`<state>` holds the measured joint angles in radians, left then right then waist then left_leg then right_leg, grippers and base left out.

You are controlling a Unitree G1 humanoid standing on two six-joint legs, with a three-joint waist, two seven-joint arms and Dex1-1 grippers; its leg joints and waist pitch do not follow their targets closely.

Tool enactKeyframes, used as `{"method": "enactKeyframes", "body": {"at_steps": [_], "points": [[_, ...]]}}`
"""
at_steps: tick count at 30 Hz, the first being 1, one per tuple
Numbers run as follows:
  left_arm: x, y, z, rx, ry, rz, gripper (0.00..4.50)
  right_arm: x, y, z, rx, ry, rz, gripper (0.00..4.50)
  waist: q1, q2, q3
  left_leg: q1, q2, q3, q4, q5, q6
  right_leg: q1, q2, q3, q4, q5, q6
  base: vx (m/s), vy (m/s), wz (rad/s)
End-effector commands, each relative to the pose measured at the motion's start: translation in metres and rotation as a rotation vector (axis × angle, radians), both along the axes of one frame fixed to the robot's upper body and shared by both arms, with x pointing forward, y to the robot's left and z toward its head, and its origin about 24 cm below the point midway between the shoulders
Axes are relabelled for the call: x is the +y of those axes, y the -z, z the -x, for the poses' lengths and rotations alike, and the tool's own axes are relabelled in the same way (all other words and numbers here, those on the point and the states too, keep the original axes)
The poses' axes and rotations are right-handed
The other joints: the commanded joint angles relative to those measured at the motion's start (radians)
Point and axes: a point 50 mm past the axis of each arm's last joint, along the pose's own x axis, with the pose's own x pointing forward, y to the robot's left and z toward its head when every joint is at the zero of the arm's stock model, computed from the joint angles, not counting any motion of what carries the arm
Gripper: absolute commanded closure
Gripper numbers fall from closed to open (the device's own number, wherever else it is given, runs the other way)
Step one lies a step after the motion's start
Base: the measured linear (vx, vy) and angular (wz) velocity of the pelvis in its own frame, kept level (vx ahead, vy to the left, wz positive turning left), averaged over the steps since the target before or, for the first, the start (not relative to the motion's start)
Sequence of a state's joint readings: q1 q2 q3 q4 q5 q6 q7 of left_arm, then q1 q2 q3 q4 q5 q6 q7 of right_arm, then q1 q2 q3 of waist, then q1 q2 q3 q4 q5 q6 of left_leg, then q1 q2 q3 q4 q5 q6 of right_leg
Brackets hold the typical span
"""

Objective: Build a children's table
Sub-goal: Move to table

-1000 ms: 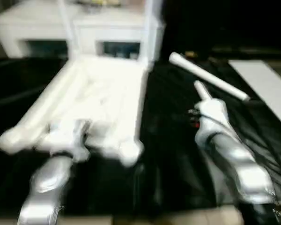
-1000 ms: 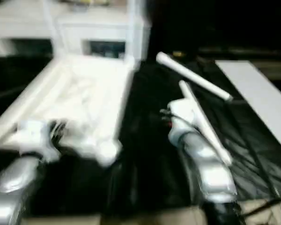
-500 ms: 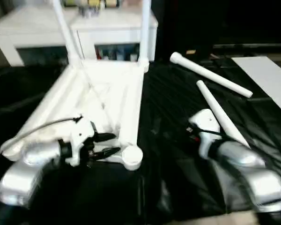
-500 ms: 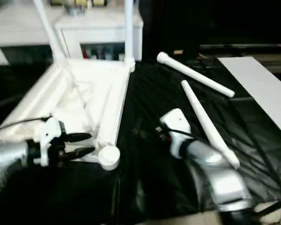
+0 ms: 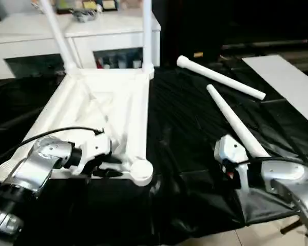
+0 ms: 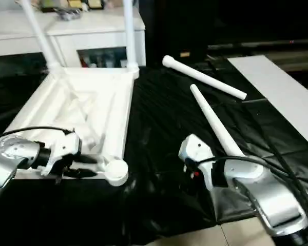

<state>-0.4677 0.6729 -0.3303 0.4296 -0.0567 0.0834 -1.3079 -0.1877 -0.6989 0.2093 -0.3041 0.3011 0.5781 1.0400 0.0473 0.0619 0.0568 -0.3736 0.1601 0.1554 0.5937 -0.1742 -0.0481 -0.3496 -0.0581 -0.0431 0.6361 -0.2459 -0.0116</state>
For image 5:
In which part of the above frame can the white cabinet with glass doors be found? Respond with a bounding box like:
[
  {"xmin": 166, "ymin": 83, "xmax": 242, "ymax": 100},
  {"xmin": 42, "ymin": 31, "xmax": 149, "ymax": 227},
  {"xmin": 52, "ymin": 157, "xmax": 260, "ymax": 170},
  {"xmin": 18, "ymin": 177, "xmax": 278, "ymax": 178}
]
[{"xmin": 0, "ymin": 11, "xmax": 162, "ymax": 79}]

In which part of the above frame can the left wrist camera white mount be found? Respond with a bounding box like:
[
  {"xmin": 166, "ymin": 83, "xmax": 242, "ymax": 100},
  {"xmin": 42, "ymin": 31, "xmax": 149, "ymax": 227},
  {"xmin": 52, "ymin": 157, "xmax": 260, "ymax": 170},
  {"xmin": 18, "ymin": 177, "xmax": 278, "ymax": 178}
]
[{"xmin": 71, "ymin": 131, "xmax": 113, "ymax": 177}]

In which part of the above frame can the black tripod leg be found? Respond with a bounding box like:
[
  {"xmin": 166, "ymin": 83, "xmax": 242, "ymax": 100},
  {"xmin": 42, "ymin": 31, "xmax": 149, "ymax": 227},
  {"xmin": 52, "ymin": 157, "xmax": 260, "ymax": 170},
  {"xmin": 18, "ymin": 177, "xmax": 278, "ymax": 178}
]
[{"xmin": 280, "ymin": 219, "xmax": 303, "ymax": 235}]

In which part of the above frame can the white plastic table top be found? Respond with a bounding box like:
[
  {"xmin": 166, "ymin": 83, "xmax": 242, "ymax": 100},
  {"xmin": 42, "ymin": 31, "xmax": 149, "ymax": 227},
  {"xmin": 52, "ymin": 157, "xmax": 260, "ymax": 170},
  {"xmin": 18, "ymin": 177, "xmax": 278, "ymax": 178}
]
[{"xmin": 0, "ymin": 65, "xmax": 155, "ymax": 187}]

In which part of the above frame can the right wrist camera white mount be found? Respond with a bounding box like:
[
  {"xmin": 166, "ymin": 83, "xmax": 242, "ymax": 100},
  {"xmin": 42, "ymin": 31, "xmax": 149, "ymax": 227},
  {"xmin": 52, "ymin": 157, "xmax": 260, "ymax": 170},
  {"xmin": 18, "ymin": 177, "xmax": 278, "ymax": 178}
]
[{"xmin": 214, "ymin": 134, "xmax": 249, "ymax": 191}]

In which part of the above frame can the black box with yellow label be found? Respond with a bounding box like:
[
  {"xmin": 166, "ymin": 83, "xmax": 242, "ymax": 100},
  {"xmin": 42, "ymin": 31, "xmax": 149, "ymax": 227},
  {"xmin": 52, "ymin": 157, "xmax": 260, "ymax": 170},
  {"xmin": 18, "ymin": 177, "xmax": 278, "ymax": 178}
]
[{"xmin": 159, "ymin": 0, "xmax": 308, "ymax": 65}]

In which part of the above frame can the white side table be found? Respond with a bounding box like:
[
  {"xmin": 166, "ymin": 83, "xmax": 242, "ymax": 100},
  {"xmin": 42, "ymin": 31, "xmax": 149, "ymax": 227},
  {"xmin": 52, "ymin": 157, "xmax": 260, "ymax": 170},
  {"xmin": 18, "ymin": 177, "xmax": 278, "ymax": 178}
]
[{"xmin": 240, "ymin": 54, "xmax": 308, "ymax": 124}]

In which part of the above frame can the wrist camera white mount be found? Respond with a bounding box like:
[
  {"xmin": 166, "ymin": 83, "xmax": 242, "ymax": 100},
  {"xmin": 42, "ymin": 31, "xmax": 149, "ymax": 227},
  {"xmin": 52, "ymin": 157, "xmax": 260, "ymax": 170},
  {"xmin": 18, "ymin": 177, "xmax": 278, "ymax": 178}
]
[
  {"xmin": 214, "ymin": 134, "xmax": 249, "ymax": 191},
  {"xmin": 71, "ymin": 131, "xmax": 113, "ymax": 177}
]

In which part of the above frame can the white plastic table leg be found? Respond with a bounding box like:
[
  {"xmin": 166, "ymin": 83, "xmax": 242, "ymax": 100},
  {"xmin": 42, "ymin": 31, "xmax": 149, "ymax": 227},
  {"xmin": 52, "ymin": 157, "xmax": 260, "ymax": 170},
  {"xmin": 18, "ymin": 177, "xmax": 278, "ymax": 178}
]
[
  {"xmin": 206, "ymin": 84, "xmax": 271, "ymax": 159},
  {"xmin": 142, "ymin": 0, "xmax": 155, "ymax": 75},
  {"xmin": 176, "ymin": 55, "xmax": 267, "ymax": 100},
  {"xmin": 39, "ymin": 0, "xmax": 80, "ymax": 72}
]

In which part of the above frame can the black mat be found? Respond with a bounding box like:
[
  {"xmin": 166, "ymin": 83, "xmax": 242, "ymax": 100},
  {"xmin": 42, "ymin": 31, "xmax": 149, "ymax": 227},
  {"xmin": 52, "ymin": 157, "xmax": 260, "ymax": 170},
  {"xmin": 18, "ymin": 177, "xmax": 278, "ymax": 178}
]
[{"xmin": 0, "ymin": 55, "xmax": 308, "ymax": 246}]

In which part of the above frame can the black framed plaque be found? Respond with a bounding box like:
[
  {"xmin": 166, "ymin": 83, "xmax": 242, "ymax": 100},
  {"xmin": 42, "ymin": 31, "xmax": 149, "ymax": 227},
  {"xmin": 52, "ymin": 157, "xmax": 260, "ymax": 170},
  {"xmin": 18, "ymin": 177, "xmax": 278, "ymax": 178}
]
[
  {"xmin": 56, "ymin": 0, "xmax": 75, "ymax": 14},
  {"xmin": 83, "ymin": 0, "xmax": 99, "ymax": 10},
  {"xmin": 103, "ymin": 0, "xmax": 119, "ymax": 12}
]

